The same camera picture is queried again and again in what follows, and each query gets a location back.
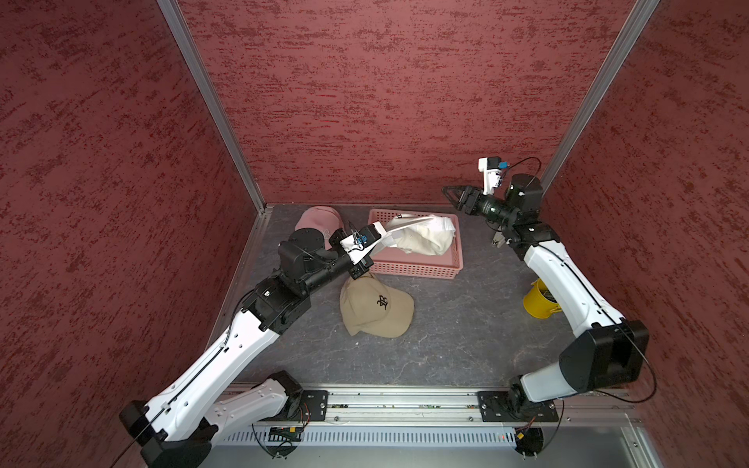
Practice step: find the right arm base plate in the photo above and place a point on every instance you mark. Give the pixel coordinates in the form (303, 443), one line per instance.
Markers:
(497, 406)

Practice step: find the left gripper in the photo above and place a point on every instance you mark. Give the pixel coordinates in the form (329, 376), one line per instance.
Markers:
(360, 268)

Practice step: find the stapler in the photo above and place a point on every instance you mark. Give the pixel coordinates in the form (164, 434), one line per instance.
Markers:
(498, 240)

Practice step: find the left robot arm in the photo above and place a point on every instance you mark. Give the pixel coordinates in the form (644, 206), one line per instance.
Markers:
(179, 426)

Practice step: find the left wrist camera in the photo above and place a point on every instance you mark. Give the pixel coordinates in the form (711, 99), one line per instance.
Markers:
(360, 244)

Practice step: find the beige baseball cap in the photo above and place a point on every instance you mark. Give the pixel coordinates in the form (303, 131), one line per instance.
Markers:
(370, 306)

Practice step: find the pink plastic basket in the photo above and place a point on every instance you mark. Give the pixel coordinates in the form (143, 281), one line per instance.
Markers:
(393, 261)

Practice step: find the pink baseball cap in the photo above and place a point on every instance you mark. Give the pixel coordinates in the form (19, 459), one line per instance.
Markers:
(327, 220)

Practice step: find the yellow pen cup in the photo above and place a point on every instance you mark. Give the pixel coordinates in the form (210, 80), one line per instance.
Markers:
(539, 302)

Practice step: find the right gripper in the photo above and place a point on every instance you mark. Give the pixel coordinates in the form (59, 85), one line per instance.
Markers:
(471, 205)

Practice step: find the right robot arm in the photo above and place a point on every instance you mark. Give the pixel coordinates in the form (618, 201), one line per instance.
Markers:
(608, 350)

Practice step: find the cream white baseball cap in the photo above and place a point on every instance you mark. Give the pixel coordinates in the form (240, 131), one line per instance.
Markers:
(422, 235)

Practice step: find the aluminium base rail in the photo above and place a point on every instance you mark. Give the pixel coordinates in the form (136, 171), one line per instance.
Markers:
(419, 406)

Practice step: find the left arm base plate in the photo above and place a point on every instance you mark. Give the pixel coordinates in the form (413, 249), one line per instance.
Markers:
(306, 406)

